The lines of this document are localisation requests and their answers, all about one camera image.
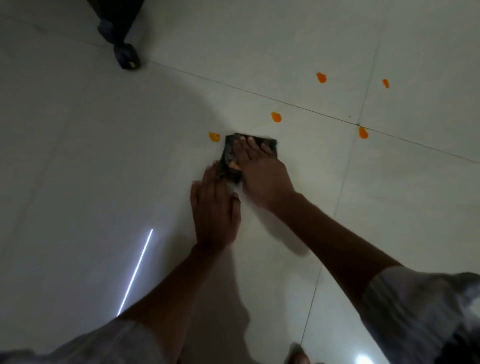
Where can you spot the person's left middle finger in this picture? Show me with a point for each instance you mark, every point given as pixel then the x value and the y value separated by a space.
pixel 215 183

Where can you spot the white shirt right sleeve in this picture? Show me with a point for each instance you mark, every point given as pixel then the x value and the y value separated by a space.
pixel 420 318

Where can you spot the dark cleaning cloth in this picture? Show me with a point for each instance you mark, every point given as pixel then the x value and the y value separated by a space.
pixel 227 159

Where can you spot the person's foot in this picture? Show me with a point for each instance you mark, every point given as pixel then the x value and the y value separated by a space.
pixel 297 355

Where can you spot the person's left hand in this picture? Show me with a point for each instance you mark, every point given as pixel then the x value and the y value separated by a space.
pixel 214 219

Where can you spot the white shirt sleeve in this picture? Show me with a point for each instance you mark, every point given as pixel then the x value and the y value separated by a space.
pixel 93 347
pixel 420 318

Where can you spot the person's right fingers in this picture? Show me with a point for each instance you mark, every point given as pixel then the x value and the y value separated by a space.
pixel 252 150

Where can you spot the person's left little finger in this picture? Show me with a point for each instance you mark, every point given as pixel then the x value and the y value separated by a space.
pixel 195 197

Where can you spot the black furniture leg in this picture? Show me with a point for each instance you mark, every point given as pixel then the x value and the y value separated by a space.
pixel 114 18

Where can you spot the white shirt left sleeve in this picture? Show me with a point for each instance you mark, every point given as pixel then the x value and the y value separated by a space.
pixel 93 347

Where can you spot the person's right hand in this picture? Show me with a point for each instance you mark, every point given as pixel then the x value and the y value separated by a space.
pixel 264 178

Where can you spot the person's left thumb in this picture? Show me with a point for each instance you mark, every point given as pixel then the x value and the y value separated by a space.
pixel 235 212

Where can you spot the person's left forearm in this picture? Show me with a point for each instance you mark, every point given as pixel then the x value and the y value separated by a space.
pixel 176 296

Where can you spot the person's right forearm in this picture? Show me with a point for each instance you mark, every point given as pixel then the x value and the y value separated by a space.
pixel 337 243

